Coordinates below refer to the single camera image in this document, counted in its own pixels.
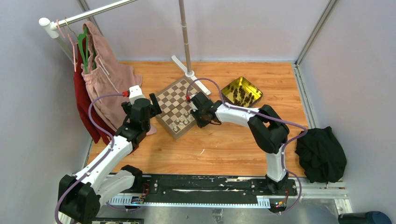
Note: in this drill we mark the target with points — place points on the green clothes hanger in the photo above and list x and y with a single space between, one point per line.
86 49

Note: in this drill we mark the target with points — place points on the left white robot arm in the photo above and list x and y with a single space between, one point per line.
81 196

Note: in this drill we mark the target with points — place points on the wooden chess board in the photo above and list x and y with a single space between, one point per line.
175 117

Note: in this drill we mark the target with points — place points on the white clothes rack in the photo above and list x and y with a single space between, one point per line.
53 29

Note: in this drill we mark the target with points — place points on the black crumpled cloth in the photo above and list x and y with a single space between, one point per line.
321 156

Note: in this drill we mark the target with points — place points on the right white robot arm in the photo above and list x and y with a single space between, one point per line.
264 123

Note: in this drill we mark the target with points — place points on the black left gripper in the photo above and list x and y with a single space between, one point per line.
154 108

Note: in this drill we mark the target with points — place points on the red hanging garment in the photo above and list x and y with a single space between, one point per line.
94 124

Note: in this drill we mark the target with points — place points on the pink hanging garment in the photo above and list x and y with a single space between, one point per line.
105 75

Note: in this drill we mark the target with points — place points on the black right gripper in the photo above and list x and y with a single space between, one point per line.
201 124

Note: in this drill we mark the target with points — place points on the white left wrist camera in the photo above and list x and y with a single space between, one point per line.
135 92

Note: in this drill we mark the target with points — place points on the yellow metal tin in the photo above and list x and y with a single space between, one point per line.
241 92

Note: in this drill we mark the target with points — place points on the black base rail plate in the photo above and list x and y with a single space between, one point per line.
206 191

